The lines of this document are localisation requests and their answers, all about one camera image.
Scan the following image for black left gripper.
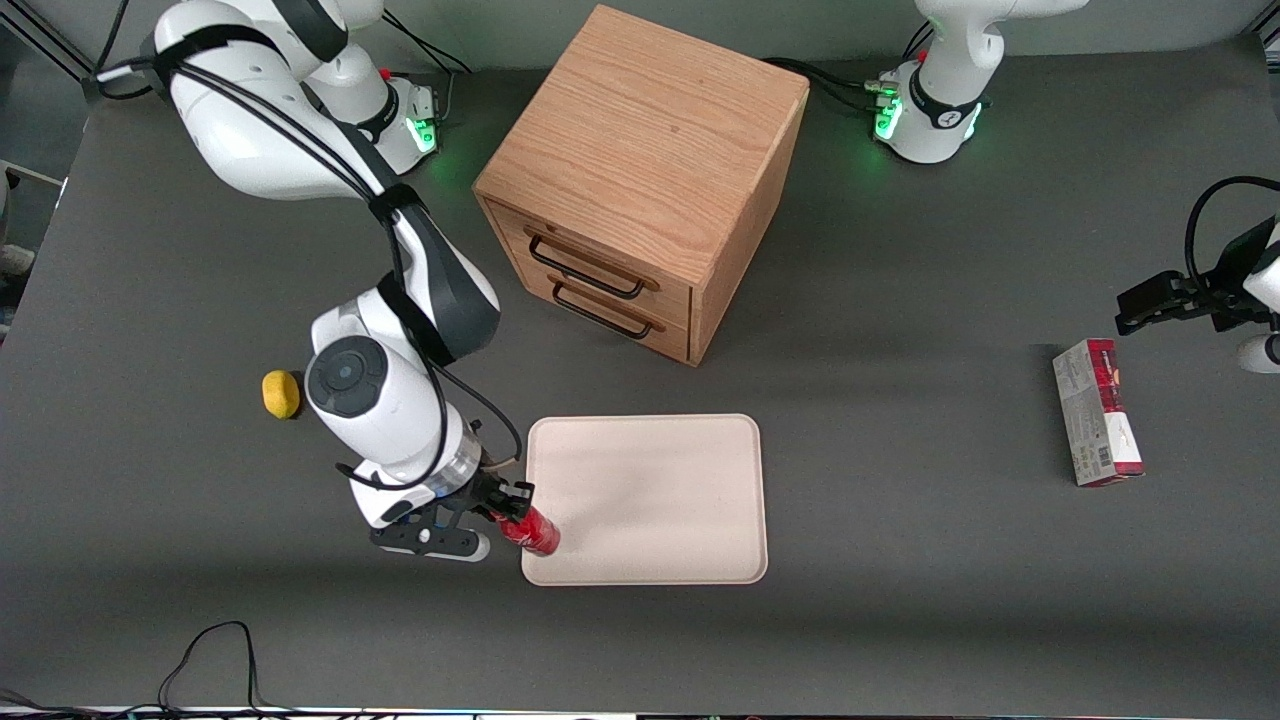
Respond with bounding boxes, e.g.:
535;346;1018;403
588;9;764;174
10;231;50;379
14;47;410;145
1115;218;1280;336

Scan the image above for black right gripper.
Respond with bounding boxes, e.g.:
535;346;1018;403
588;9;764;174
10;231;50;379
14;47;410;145
440;472;537;531

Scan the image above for red coke bottle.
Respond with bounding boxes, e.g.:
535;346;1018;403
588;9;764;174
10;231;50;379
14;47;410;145
489;506;562;558

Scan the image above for beige rectangular tray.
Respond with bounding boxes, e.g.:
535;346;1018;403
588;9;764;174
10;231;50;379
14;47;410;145
521;414;769;587

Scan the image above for grey and red carton box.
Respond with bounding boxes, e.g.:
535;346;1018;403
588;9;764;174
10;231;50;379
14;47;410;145
1052;338;1145;488

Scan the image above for wooden drawer front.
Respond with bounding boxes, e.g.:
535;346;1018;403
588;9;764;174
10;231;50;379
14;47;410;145
505;248;693;363
487;198;694;329

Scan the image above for yellow lemon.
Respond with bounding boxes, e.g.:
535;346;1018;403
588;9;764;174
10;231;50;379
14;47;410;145
262;370;302;420

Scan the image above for oak wooden drawer cabinet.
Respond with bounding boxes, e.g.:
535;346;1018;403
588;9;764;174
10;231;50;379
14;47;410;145
472;4;810;368

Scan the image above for black left gripper cable loop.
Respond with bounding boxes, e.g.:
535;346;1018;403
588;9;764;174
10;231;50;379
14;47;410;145
1184;176;1280;293

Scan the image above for black metal drawer handle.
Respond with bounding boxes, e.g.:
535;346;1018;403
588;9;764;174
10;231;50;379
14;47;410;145
527;232;647;300
552;282;655;340

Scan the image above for thin black cable on table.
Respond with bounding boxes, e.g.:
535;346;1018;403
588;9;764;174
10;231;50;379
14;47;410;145
0;620;301;717

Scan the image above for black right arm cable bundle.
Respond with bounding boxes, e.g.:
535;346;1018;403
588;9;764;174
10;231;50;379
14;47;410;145
95;0;525;493

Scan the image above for black left arm base cables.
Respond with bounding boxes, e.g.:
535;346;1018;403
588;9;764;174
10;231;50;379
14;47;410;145
762;20;937;113

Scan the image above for black arm base cables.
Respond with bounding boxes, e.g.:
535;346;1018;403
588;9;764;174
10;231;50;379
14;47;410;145
383;12;477;127
762;20;937;113

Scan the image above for black right arm base cables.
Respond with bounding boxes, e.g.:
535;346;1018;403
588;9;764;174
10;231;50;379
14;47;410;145
383;12;477;127

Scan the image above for black aluminium frame bar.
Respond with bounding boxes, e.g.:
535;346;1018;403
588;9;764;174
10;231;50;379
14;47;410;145
0;0;101;86

